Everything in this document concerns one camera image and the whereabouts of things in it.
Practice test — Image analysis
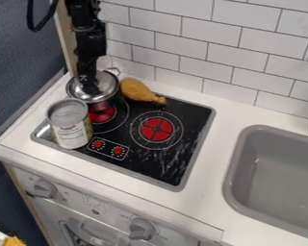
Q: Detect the silver can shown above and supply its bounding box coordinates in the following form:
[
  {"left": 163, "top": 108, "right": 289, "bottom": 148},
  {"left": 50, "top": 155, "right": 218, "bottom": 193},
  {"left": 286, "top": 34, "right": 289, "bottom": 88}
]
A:
[{"left": 45, "top": 98, "right": 95, "bottom": 151}]

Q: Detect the yellow cloth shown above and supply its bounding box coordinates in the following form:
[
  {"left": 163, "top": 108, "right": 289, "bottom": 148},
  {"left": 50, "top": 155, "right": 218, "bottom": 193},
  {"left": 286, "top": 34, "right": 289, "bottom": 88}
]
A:
[{"left": 1, "top": 235, "right": 27, "bottom": 246}]

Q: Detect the silver pot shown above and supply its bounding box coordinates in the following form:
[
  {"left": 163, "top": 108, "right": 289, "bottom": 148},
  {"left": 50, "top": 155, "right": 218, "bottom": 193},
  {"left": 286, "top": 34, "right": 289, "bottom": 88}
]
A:
[{"left": 64, "top": 66, "right": 122, "bottom": 104}]

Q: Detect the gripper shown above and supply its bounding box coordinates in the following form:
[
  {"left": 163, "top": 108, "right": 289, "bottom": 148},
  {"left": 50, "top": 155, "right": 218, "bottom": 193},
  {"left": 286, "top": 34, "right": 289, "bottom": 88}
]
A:
[{"left": 74, "top": 26, "right": 108, "bottom": 96}]

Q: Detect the yellow toy chicken leg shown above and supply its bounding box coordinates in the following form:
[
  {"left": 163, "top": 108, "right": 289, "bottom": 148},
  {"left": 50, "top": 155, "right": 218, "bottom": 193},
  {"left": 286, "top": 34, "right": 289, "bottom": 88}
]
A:
[{"left": 118, "top": 77, "right": 170, "bottom": 107}]

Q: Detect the toy stove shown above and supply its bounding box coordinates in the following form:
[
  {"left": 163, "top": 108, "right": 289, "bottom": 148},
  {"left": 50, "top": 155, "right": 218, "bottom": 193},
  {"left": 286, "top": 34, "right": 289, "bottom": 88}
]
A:
[{"left": 30, "top": 91, "right": 218, "bottom": 193}]

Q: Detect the black cable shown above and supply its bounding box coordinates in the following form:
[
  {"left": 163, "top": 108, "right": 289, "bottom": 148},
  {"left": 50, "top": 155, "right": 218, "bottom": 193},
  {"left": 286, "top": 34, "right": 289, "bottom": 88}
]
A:
[{"left": 25, "top": 0, "right": 61, "bottom": 33}]

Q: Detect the toy sink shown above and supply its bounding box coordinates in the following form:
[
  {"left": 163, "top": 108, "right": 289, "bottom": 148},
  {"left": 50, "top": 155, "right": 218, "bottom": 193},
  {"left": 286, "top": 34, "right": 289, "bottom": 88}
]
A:
[{"left": 221, "top": 124, "right": 308, "bottom": 242}]

